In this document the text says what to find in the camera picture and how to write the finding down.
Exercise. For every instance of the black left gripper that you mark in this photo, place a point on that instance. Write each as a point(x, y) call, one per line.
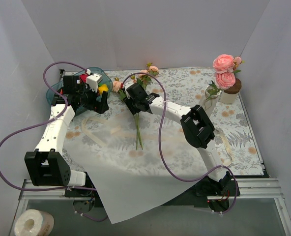
point(98, 103)

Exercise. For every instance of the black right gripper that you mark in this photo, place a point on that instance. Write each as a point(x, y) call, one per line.
point(131, 105)

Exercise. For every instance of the pink artificial flower bouquet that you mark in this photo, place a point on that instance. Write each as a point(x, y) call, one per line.
point(143, 80)

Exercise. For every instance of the white paper bouquet wrap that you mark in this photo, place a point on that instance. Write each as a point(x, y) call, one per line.
point(129, 181)

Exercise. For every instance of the pink rose stem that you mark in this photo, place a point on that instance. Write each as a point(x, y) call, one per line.
point(226, 68)

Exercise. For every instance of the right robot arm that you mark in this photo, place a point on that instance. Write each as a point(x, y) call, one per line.
point(198, 131)

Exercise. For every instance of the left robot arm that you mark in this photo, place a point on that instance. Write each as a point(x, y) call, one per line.
point(46, 165)

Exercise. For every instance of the white ribbed ceramic vase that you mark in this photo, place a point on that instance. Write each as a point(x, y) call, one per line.
point(209, 99)

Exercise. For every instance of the yellow lemon back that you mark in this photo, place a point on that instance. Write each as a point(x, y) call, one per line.
point(103, 88)

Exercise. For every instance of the teal plastic fruit tray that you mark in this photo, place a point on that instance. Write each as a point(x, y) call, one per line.
point(106, 78)

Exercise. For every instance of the red dragon fruit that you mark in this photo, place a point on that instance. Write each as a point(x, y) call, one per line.
point(83, 77)

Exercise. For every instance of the white cup brown lid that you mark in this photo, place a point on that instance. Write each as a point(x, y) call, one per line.
point(228, 96)

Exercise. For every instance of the white paper roll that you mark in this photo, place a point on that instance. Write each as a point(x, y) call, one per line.
point(34, 223)

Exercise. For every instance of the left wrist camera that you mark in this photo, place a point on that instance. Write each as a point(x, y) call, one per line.
point(93, 80)

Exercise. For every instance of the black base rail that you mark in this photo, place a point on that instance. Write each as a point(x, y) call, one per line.
point(205, 193)

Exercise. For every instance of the aluminium frame rail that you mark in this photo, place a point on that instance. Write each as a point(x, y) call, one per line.
point(250, 188)

